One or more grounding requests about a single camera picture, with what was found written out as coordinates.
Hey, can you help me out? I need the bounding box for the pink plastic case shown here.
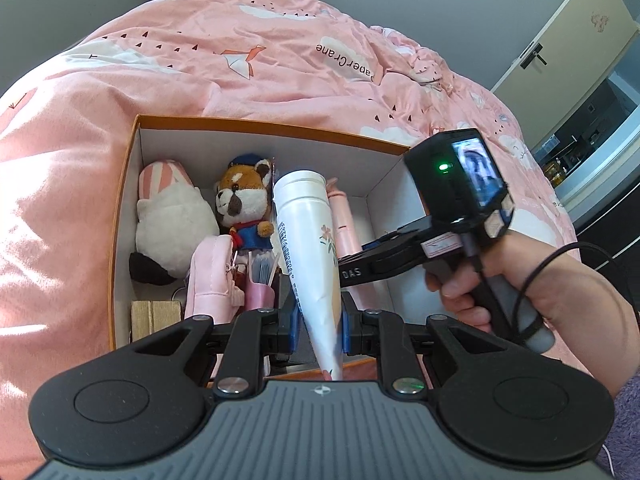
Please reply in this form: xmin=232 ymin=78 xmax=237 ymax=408
xmin=245 ymin=252 xmax=281 ymax=313

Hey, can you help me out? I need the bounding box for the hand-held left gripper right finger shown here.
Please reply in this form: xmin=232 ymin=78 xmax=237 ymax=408
xmin=340 ymin=294 xmax=501 ymax=393

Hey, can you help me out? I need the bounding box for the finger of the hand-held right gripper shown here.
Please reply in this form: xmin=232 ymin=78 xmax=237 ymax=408
xmin=337 ymin=239 xmax=427 ymax=291
xmin=362 ymin=215 xmax=429 ymax=253

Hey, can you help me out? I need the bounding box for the white lotion tube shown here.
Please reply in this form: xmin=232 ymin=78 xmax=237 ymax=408
xmin=272 ymin=170 xmax=346 ymax=382

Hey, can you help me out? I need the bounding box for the white panda plush toy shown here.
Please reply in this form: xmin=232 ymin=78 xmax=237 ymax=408
xmin=129 ymin=159 xmax=221 ymax=286

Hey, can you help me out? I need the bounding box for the orange cardboard box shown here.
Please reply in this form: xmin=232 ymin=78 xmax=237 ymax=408
xmin=107 ymin=114 xmax=426 ymax=386

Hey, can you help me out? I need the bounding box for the black door handle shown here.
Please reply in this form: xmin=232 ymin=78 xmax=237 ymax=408
xmin=520 ymin=42 xmax=547 ymax=70

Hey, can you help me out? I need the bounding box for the person's right hand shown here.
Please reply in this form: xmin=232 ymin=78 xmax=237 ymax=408
xmin=426 ymin=234 xmax=576 ymax=333

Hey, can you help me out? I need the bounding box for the white door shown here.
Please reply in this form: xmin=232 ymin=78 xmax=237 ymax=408
xmin=490 ymin=0 xmax=640 ymax=111

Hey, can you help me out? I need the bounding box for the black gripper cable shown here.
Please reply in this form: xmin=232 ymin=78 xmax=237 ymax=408
xmin=462 ymin=240 xmax=640 ymax=346

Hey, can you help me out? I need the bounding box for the pink fabric pouch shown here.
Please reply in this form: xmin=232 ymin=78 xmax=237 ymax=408
xmin=184 ymin=234 xmax=246 ymax=331

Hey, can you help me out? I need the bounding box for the red panda plush toy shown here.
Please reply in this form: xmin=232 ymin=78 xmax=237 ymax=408
xmin=214 ymin=155 xmax=278 ymax=253

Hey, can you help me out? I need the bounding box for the beige block keychain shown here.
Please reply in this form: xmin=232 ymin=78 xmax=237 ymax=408
xmin=130 ymin=287 xmax=185 ymax=347

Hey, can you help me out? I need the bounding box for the person's right forearm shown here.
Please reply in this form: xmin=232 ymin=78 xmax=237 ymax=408
xmin=547 ymin=246 xmax=640 ymax=480

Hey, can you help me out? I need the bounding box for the pink printed blanket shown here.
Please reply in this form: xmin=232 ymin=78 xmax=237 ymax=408
xmin=0 ymin=0 xmax=576 ymax=461

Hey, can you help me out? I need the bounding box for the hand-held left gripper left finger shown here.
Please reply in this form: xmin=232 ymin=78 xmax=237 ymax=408
xmin=131 ymin=290 xmax=302 ymax=395

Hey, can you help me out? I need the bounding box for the pink bottle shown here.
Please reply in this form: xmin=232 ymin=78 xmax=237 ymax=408
xmin=326 ymin=177 xmax=386 ymax=313

